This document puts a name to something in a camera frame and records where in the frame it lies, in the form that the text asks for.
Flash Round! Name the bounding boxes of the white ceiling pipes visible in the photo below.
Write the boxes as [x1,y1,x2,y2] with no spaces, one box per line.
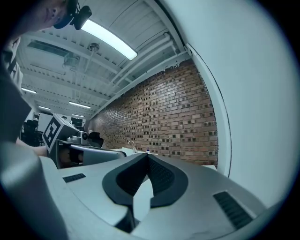
[109,31,192,94]

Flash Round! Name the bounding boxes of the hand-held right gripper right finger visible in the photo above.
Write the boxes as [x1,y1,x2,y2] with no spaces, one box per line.
[130,154,268,240]

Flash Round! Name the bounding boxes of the dark computer monitor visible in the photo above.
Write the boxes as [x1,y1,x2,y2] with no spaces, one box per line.
[70,117,84,129]

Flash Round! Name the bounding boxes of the person's left forearm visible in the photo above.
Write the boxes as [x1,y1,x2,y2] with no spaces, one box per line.
[15,137,48,157]

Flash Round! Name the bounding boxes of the person's head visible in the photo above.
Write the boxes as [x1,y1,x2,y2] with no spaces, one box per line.
[22,0,78,33]

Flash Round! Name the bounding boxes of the long ceiling light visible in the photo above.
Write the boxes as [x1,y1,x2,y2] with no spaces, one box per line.
[80,18,138,61]

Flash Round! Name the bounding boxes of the round ceiling mount with pole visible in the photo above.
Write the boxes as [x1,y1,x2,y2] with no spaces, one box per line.
[77,42,101,104]

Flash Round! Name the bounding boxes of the white counter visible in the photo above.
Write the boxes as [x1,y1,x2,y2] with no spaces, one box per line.
[109,147,147,158]

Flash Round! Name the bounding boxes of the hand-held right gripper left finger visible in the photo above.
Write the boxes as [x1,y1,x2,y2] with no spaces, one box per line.
[38,153,150,234]

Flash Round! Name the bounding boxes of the black head-worn camera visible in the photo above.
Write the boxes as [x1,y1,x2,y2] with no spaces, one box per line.
[69,5,93,31]

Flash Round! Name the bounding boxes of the black office chair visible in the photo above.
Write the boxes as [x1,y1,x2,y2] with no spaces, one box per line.
[87,131,105,149]
[21,119,45,148]

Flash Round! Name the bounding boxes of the person's left hand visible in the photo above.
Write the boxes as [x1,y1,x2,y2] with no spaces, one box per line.
[58,149,84,168]

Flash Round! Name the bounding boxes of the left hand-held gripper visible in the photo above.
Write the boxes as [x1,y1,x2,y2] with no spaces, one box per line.
[41,112,128,170]

